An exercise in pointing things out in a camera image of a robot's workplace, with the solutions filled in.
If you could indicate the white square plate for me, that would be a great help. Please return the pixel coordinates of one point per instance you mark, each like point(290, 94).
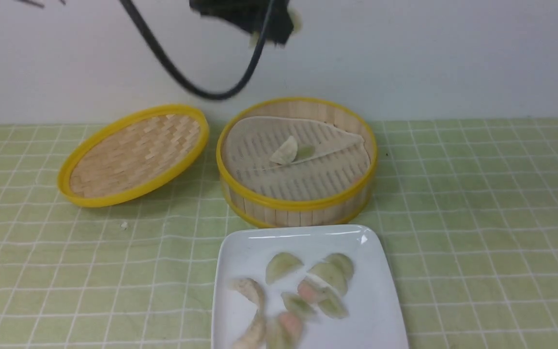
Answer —
point(375, 319)

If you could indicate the beige dumpling plate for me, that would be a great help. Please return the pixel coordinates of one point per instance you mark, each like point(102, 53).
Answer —
point(251, 290)
point(254, 335)

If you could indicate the green checkered tablecloth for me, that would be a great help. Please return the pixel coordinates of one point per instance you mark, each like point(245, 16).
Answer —
point(467, 212)

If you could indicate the green dumpling plate centre right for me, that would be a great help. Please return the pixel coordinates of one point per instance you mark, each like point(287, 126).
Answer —
point(331, 275)

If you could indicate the green dumpling plate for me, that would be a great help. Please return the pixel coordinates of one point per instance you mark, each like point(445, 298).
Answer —
point(333, 307)
point(331, 275)
point(295, 304)
point(343, 262)
point(280, 266)

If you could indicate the green dumpling plate top right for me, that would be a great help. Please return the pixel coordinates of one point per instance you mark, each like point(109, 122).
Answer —
point(343, 262)

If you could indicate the yellow rimmed bamboo steamer basket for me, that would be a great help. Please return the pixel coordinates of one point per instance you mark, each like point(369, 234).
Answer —
point(266, 212)

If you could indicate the pink dumpling plate centre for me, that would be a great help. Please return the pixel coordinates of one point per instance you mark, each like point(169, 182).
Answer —
point(311, 292)

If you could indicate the green dumpling in steamer front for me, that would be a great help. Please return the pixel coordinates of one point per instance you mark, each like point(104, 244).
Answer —
point(304, 152)

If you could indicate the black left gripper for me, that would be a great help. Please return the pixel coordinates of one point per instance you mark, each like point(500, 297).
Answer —
point(252, 16)

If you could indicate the green dumpling plate lower centre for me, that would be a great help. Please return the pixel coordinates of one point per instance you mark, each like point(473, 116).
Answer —
point(295, 304)

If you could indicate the beige dumpling plate bottom left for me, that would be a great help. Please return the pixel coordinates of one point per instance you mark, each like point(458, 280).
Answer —
point(254, 335)

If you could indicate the pink dumpling plate bottom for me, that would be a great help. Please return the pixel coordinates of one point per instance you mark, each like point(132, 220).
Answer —
point(284, 331)

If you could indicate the green dumpling plate lower right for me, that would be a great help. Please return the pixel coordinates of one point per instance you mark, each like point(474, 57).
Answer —
point(333, 307)

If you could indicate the green dumpling plate top left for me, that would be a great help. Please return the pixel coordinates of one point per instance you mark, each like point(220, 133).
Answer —
point(280, 266)

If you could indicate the yellow rimmed bamboo steamer lid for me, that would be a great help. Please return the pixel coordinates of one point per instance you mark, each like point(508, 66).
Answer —
point(134, 156)

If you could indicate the white dumpling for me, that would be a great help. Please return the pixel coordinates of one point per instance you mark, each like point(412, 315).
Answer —
point(286, 153)

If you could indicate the pink dumpling plate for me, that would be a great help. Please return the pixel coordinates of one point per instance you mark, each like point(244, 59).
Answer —
point(284, 331)
point(311, 292)

